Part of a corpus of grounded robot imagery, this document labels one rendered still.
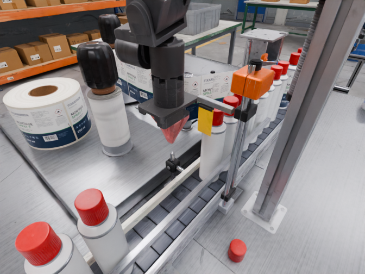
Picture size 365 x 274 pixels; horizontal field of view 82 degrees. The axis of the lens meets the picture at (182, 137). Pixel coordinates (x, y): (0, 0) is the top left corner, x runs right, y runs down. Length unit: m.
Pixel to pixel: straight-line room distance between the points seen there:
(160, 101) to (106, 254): 0.25
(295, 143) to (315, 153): 0.41
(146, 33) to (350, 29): 0.25
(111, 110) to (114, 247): 0.33
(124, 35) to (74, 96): 0.34
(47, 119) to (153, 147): 0.30
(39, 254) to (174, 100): 0.27
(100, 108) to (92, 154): 0.17
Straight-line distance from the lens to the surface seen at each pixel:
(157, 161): 0.60
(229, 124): 0.48
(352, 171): 0.82
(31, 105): 0.68
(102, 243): 0.33
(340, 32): 0.35
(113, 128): 0.58
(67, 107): 0.69
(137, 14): 0.31
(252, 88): 0.30
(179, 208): 0.40
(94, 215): 0.29
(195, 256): 0.51
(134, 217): 0.46
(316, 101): 0.37
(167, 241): 0.47
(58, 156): 0.71
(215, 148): 0.47
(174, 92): 0.37
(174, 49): 0.34
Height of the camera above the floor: 1.30
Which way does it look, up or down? 38 degrees down
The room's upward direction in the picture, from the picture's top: straight up
